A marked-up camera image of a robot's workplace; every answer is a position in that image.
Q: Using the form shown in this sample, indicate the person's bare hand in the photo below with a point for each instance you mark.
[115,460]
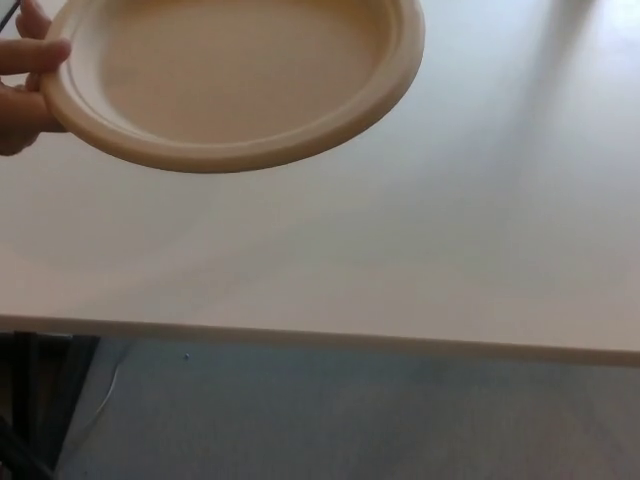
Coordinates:
[25,57]

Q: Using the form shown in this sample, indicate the beige round paper plate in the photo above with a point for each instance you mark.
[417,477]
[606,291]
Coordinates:
[240,85]

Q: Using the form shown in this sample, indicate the black table leg frame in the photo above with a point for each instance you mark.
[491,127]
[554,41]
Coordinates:
[45,380]

